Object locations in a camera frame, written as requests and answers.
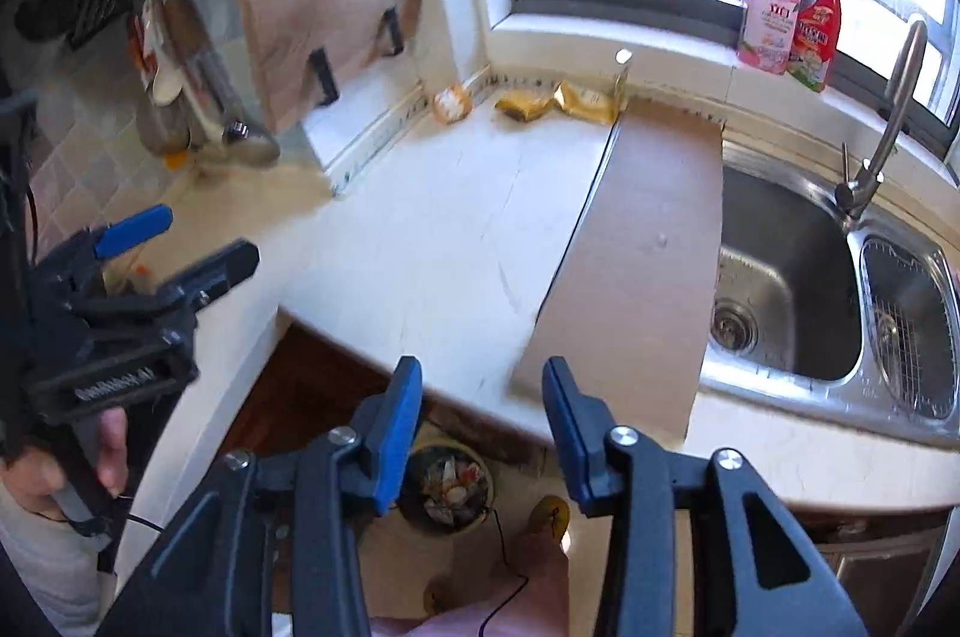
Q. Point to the stainless steel double sink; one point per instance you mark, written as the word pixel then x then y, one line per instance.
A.
pixel 780 277

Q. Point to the white rice spatula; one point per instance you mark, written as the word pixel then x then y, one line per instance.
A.
pixel 166 82

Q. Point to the yellow snack packet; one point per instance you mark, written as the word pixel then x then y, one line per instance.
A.
pixel 523 105
pixel 585 103

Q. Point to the steel skimmer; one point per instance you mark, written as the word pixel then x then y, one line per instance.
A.
pixel 161 131

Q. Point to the wooden cutting board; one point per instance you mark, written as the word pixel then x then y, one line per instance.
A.
pixel 322 0

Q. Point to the red spray bottle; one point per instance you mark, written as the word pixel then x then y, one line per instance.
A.
pixel 817 37

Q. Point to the small yellowish bottle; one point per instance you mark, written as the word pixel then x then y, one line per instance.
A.
pixel 622 82

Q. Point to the pink dish soap bottle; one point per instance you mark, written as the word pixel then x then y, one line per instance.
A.
pixel 769 22

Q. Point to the steel gooseneck faucet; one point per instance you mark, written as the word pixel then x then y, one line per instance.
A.
pixel 892 112

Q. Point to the person's pink trouser leg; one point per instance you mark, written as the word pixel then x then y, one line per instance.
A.
pixel 525 592

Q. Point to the orange and white packet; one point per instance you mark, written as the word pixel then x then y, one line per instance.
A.
pixel 450 105

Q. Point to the flat brown cardboard sheet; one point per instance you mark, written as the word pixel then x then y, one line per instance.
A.
pixel 637 247

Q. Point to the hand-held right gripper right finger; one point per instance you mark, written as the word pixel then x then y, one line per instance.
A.
pixel 570 442

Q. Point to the person's left forearm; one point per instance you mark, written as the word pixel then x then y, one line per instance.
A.
pixel 45 569

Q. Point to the person's left hand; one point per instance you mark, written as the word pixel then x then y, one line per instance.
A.
pixel 112 449

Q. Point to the small orange object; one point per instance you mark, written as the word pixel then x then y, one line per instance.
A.
pixel 175 159

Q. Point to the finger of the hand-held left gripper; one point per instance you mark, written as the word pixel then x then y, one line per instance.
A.
pixel 135 226
pixel 217 269

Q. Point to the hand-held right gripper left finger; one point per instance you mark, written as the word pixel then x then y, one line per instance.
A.
pixel 394 442

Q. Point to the yellow rimmed dark trash bin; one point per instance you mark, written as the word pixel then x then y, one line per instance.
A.
pixel 484 502

